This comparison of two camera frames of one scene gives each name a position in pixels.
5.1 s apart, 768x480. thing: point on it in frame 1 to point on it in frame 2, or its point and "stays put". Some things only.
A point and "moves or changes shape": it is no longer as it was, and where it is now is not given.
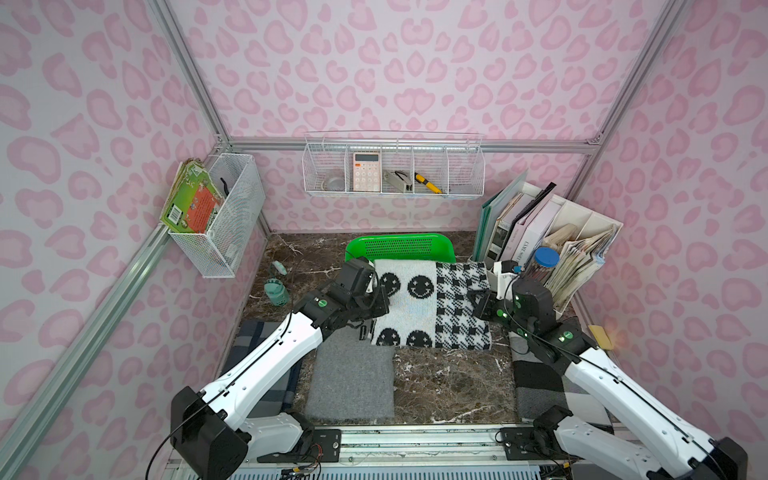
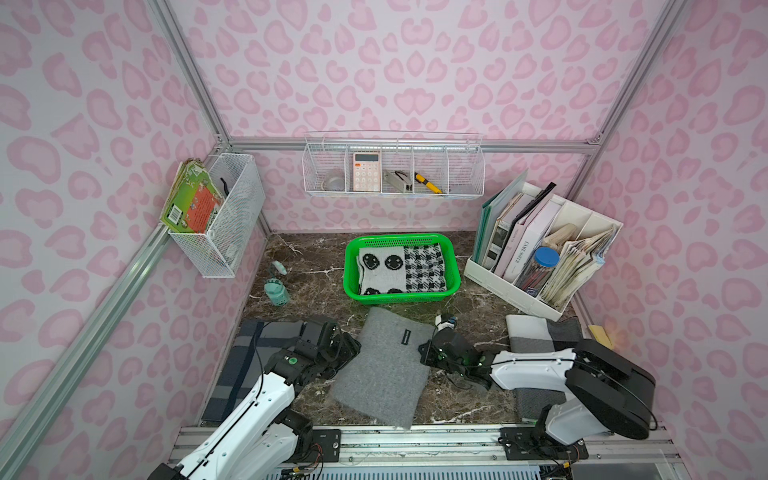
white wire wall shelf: (394, 164) stays put
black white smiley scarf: (429, 305) moves or changes shape
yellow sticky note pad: (603, 340) stays put
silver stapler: (399, 180) stays put
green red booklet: (192, 199) stays put
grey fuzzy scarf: (351, 379) moves or changes shape
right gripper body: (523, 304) to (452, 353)
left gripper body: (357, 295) to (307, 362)
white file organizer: (556, 243) stays put
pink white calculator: (367, 172) stays put
